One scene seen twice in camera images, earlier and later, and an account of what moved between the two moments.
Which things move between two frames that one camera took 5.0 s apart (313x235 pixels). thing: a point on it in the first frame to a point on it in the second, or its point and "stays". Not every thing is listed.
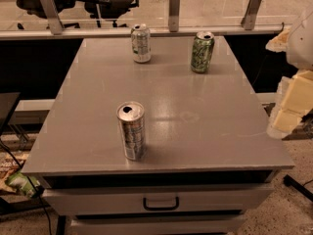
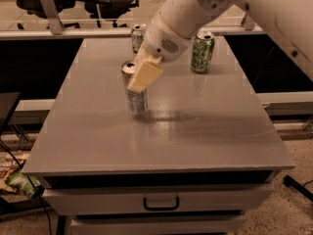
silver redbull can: [131, 116] to [137, 101]
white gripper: [301, 46] to [161, 39]
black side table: [7, 102] stays
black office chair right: [109, 2] stays
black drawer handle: [175, 207] stays
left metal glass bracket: [50, 10] stays
